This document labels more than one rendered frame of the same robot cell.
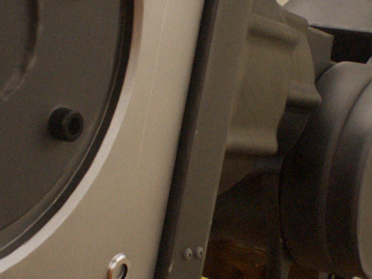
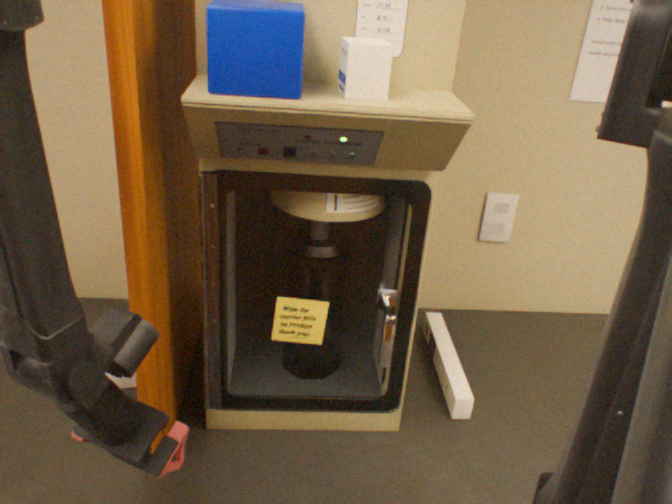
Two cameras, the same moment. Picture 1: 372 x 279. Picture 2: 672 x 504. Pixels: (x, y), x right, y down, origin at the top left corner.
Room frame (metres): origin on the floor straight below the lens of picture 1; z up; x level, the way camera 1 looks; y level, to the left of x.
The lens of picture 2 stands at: (0.36, 0.00, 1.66)
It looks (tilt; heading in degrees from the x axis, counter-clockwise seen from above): 27 degrees down; 349
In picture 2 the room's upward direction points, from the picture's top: 5 degrees clockwise
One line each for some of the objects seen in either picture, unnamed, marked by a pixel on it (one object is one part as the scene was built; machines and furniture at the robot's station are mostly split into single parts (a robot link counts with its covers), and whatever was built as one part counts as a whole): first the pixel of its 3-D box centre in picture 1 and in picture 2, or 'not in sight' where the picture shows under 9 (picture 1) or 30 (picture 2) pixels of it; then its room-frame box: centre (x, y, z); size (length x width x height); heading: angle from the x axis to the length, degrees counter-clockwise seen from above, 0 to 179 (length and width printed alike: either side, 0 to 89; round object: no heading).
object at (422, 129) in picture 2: not in sight; (326, 134); (1.07, -0.10, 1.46); 0.32 x 0.11 x 0.10; 86
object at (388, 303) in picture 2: not in sight; (385, 332); (1.08, -0.21, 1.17); 0.05 x 0.03 x 0.10; 176
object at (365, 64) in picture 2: not in sight; (364, 68); (1.07, -0.14, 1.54); 0.05 x 0.05 x 0.06; 2
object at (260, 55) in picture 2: not in sight; (257, 46); (1.08, -0.02, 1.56); 0.10 x 0.10 x 0.09; 86
